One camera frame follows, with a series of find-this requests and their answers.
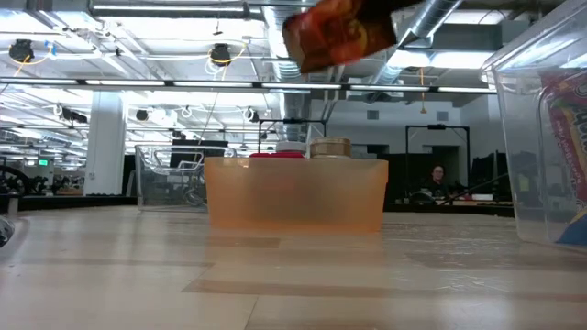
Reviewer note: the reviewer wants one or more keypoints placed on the orange translucent plastic bin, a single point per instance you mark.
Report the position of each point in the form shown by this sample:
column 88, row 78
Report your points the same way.
column 293, row 197

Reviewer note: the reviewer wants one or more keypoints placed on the black background machine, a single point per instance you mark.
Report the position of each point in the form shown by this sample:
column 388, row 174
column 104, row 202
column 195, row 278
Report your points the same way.
column 14, row 181

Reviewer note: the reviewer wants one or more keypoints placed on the black ceiling device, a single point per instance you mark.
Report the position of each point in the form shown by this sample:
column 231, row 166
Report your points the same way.
column 20, row 50
column 221, row 54

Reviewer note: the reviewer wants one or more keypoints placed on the large clear plastic bin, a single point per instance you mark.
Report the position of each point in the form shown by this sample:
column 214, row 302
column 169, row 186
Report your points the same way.
column 518, row 160

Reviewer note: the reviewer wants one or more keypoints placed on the red cardboard box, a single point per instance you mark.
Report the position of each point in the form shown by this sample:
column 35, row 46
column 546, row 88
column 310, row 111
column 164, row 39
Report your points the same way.
column 275, row 155

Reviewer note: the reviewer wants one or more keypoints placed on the gold lid spice jar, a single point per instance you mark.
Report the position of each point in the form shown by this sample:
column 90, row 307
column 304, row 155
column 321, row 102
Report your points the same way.
column 330, row 149

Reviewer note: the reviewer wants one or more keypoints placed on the black stand frame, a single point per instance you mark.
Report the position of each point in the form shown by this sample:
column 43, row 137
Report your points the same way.
column 435, row 127

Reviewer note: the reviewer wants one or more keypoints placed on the black aluminium table frame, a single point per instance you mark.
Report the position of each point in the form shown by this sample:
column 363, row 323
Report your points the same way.
column 69, row 202

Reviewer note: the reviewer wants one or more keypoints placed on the silver ventilation duct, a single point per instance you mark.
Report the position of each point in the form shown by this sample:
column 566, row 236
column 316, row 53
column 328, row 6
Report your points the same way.
column 426, row 18
column 293, row 105

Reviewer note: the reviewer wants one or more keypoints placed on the small clear plastic container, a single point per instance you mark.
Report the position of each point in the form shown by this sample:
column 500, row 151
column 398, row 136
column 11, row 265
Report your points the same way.
column 156, row 183

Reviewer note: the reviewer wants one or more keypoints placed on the person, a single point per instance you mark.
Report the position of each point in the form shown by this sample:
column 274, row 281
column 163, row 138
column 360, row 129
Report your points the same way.
column 438, row 181

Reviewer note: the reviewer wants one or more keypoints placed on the brown orange snack packet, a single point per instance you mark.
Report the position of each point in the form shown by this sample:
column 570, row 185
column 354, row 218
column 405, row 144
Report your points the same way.
column 339, row 36

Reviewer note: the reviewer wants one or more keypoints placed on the white square pillar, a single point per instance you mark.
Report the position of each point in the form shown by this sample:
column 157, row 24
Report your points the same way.
column 105, row 137

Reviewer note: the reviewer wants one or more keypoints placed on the green exit sign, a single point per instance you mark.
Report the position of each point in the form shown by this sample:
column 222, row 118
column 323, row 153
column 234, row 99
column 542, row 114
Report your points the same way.
column 43, row 162

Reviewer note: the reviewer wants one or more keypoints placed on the green pink ramen packet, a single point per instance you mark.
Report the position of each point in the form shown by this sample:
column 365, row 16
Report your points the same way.
column 566, row 137

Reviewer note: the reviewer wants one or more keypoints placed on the long ceiling light bar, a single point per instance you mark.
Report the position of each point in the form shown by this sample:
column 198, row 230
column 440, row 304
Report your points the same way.
column 206, row 84

